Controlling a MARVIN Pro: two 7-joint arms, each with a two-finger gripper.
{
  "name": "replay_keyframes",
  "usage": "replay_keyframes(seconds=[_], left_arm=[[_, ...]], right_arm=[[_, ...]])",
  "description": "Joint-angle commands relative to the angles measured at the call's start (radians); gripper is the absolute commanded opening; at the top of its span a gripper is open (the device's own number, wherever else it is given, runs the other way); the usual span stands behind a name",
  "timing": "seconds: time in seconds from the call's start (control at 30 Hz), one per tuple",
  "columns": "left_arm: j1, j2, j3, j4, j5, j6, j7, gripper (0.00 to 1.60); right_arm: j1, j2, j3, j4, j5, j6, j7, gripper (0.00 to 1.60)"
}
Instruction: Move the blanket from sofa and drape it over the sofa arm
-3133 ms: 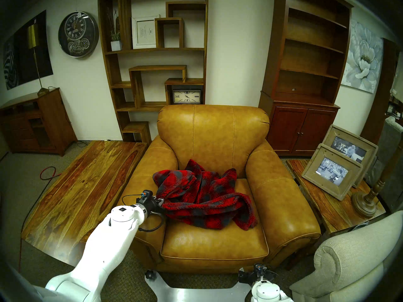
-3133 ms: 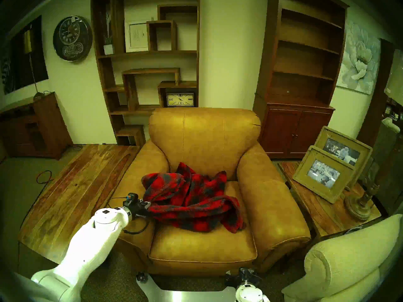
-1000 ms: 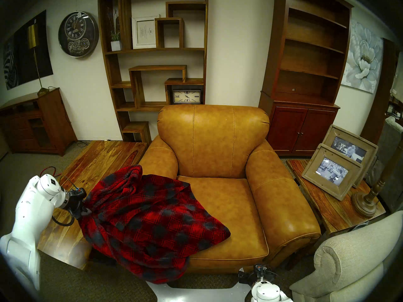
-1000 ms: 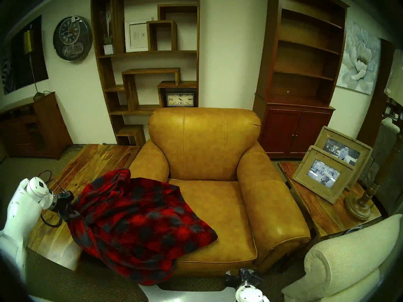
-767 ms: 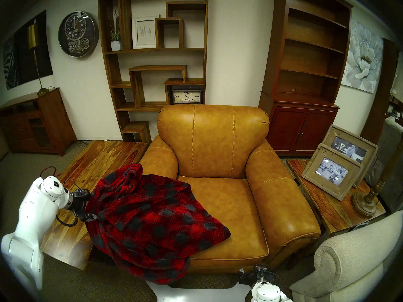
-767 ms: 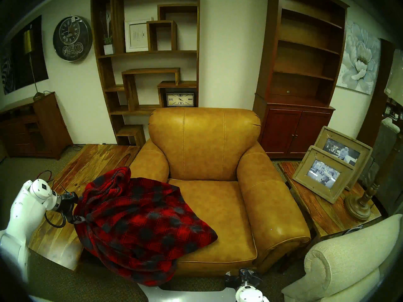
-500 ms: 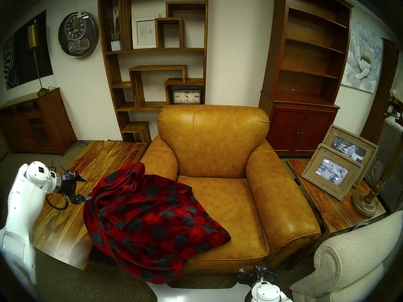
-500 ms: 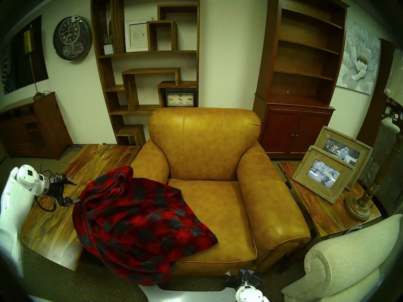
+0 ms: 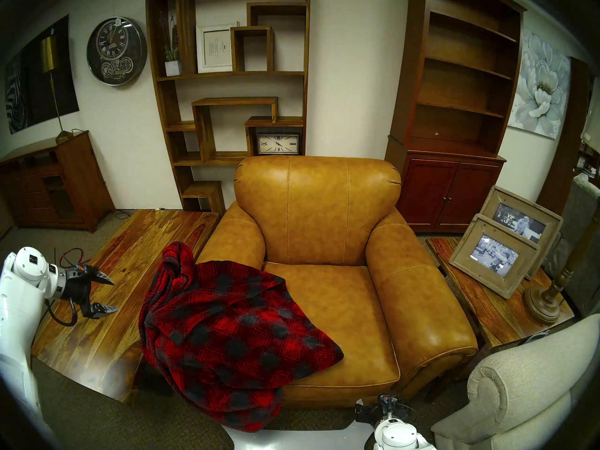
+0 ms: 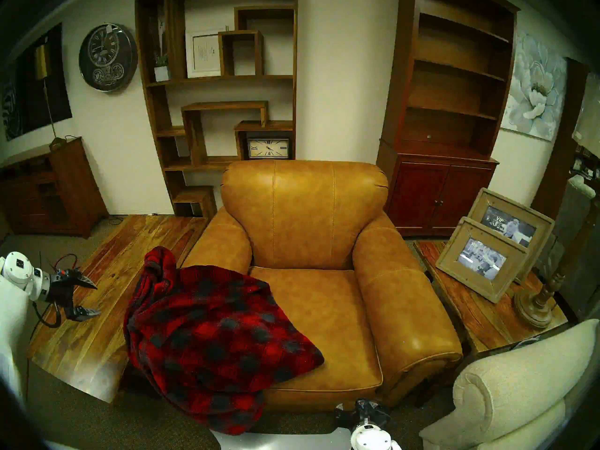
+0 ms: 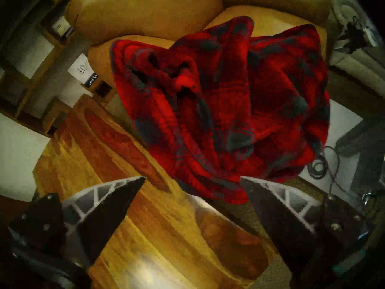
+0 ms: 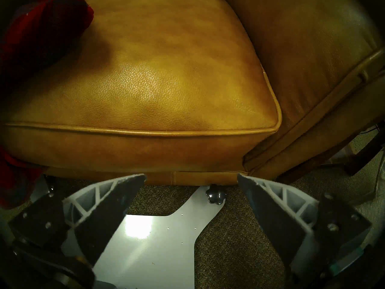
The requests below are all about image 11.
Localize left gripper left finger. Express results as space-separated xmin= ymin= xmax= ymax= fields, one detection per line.
xmin=60 ymin=176 xmax=147 ymax=266

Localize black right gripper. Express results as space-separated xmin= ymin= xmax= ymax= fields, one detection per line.
xmin=336 ymin=16 xmax=369 ymax=54

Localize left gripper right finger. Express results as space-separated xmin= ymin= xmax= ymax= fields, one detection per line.
xmin=240 ymin=176 xmax=324 ymax=281

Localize red plaid fleece blanket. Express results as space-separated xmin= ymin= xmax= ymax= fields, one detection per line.
xmin=110 ymin=15 xmax=331 ymax=205

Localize beige fabric sofa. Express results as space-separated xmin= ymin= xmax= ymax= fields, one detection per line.
xmin=328 ymin=0 xmax=385 ymax=96

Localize glossy rosewood coffee table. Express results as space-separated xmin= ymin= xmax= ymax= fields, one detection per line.
xmin=32 ymin=94 xmax=270 ymax=289

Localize white hanging price tag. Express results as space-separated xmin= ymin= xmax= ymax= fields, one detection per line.
xmin=68 ymin=53 xmax=99 ymax=88

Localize open wooden shelf unit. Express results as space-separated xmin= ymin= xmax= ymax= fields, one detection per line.
xmin=0 ymin=0 xmax=118 ymax=138

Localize rectangular mantel clock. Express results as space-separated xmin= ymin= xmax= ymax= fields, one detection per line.
xmin=51 ymin=16 xmax=72 ymax=36

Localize tan leather armchair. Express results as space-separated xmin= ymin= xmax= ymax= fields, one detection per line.
xmin=64 ymin=0 xmax=331 ymax=132

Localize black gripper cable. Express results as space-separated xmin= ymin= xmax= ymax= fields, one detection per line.
xmin=307 ymin=145 xmax=361 ymax=198

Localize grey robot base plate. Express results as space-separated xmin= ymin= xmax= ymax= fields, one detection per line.
xmin=298 ymin=99 xmax=364 ymax=201

